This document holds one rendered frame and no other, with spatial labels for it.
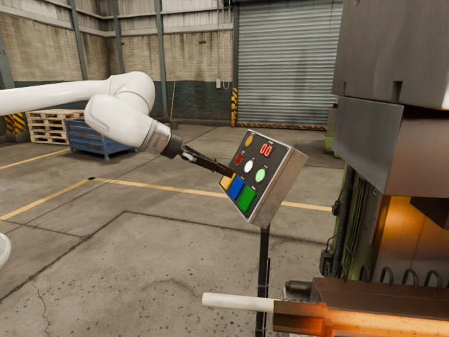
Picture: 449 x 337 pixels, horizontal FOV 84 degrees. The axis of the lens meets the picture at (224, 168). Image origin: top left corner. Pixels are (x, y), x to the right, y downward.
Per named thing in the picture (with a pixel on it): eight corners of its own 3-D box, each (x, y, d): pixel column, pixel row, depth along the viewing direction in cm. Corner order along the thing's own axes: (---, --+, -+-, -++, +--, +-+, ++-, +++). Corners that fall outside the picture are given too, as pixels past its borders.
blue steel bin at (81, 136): (68, 153, 525) (61, 118, 502) (102, 145, 591) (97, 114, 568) (106, 160, 470) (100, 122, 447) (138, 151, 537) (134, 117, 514)
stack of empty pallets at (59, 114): (29, 142, 623) (21, 111, 600) (60, 135, 703) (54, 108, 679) (68, 145, 589) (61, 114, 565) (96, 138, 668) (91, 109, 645)
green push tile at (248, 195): (244, 213, 82) (254, 193, 81) (236, 203, 89) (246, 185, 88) (248, 214, 83) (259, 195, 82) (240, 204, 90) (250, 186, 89)
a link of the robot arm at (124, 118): (150, 131, 62) (158, 103, 71) (84, 99, 55) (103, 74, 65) (134, 158, 68) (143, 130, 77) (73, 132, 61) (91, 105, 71)
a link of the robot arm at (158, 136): (139, 152, 65) (160, 161, 68) (154, 121, 64) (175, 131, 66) (139, 144, 73) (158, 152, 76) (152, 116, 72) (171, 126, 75)
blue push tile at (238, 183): (234, 200, 91) (243, 182, 90) (227, 192, 98) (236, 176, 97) (237, 201, 92) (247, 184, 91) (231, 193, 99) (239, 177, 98)
